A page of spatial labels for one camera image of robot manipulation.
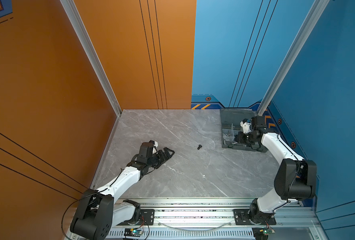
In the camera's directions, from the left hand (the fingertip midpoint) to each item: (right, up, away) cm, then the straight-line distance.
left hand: (171, 154), depth 85 cm
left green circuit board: (-17, -34, -14) cm, 41 cm away
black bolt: (+19, +3, +14) cm, 24 cm away
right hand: (+39, +9, +6) cm, 41 cm away
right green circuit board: (+45, -35, -15) cm, 58 cm away
